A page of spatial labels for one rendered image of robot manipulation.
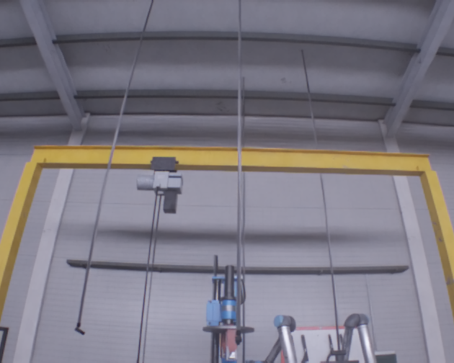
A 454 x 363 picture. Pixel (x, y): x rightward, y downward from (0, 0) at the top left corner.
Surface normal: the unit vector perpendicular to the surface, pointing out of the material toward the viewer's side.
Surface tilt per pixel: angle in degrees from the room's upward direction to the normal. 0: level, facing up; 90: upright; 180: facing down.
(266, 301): 90
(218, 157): 90
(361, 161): 90
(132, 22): 173
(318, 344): 90
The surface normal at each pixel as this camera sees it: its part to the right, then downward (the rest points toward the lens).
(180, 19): -0.01, 0.81
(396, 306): 0.02, -0.49
